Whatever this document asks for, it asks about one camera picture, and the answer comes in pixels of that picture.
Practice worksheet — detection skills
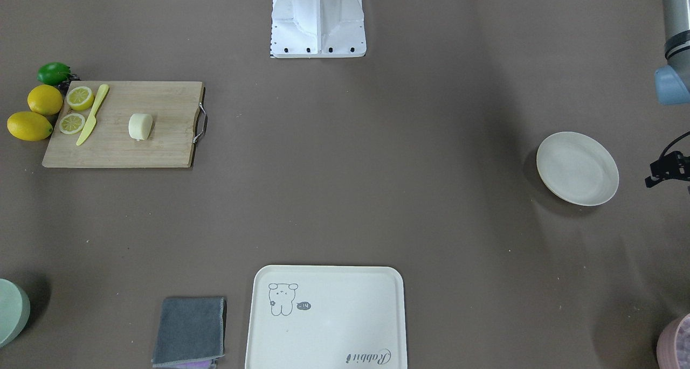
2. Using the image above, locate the lower lemon half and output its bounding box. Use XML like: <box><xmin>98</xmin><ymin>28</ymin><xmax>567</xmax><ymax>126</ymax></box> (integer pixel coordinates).
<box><xmin>57</xmin><ymin>112</ymin><xmax>86</xmax><ymax>134</ymax></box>

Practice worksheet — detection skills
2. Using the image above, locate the grey folded cloth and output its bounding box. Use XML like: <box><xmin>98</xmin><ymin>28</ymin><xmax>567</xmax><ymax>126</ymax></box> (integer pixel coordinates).
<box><xmin>152</xmin><ymin>296</ymin><xmax>226</xmax><ymax>368</ymax></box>

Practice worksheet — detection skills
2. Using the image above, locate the cream rabbit tray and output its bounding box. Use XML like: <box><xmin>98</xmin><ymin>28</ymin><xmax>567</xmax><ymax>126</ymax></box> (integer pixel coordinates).
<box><xmin>245</xmin><ymin>265</ymin><xmax>409</xmax><ymax>368</ymax></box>

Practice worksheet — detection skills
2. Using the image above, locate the yellow plastic knife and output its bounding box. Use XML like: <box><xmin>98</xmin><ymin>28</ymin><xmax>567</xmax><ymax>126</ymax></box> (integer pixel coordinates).
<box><xmin>76</xmin><ymin>84</ymin><xmax>110</xmax><ymax>146</ymax></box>

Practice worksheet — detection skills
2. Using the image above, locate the upper lemon half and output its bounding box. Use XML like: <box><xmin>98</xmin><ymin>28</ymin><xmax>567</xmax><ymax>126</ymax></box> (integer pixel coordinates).
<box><xmin>66</xmin><ymin>85</ymin><xmax>95</xmax><ymax>112</ymax></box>

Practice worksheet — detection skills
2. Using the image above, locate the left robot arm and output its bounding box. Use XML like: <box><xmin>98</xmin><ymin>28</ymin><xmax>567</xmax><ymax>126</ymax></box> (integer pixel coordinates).
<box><xmin>645</xmin><ymin>0</ymin><xmax>689</xmax><ymax>188</ymax></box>

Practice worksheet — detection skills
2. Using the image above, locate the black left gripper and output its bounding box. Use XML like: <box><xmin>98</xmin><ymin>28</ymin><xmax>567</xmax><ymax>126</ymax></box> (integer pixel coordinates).
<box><xmin>645</xmin><ymin>131</ymin><xmax>689</xmax><ymax>188</ymax></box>

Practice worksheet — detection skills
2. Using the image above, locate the whole lemon far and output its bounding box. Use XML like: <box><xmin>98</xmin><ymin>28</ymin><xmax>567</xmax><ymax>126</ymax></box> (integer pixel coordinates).
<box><xmin>27</xmin><ymin>85</ymin><xmax>64</xmax><ymax>116</ymax></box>

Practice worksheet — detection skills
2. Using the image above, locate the green lime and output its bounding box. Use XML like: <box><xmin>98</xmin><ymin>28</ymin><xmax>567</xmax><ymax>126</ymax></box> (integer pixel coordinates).
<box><xmin>37</xmin><ymin>62</ymin><xmax>72</xmax><ymax>86</ymax></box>

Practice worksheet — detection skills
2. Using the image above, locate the wooden cutting board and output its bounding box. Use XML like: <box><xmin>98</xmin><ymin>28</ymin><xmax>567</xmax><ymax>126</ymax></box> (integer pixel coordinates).
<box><xmin>43</xmin><ymin>80</ymin><xmax>205</xmax><ymax>168</ymax></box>

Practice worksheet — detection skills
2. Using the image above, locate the pink ice bowl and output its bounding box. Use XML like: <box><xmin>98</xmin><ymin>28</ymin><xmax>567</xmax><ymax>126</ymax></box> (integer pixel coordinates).
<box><xmin>656</xmin><ymin>314</ymin><xmax>689</xmax><ymax>368</ymax></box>

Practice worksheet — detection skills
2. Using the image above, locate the green bowl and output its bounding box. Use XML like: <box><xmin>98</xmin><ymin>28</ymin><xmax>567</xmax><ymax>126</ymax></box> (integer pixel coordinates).
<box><xmin>1</xmin><ymin>279</ymin><xmax>30</xmax><ymax>347</ymax></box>

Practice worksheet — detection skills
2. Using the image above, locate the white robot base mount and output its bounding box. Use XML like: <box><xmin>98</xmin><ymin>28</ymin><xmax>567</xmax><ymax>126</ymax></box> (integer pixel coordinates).
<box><xmin>270</xmin><ymin>0</ymin><xmax>367</xmax><ymax>58</ymax></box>

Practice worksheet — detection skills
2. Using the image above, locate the beige round plate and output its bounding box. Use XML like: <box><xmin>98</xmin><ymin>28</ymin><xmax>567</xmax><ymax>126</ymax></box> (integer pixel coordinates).
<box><xmin>536</xmin><ymin>131</ymin><xmax>619</xmax><ymax>206</ymax></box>

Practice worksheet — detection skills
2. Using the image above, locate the lemon half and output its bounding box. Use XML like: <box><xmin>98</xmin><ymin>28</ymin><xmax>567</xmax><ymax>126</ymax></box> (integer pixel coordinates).
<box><xmin>57</xmin><ymin>112</ymin><xmax>86</xmax><ymax>134</ymax></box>
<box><xmin>66</xmin><ymin>85</ymin><xmax>95</xmax><ymax>112</ymax></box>

